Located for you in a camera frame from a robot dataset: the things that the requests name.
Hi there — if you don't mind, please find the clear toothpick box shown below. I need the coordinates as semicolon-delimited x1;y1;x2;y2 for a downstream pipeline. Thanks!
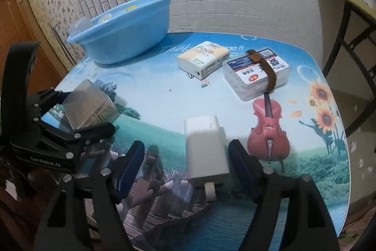
63;80;119;130

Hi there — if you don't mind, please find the white power adapter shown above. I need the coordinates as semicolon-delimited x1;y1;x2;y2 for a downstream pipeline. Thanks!
184;115;229;202

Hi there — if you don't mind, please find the brown hair tie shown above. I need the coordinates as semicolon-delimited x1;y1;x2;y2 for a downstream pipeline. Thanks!
246;48;280;93

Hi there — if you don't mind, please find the clear floss pick box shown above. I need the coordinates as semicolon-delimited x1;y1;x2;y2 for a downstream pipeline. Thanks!
222;48;291;101

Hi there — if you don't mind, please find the clear bag of sticks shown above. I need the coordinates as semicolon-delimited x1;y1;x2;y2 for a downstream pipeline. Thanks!
67;13;113;36

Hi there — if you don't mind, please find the brown wooden door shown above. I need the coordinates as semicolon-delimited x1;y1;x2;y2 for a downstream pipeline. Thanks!
1;0;67;94

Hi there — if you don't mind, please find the blue plastic basin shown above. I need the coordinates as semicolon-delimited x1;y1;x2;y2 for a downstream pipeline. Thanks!
66;0;173;65

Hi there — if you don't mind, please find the wooden side desk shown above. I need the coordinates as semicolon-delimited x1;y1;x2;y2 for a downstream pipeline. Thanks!
317;0;375;137

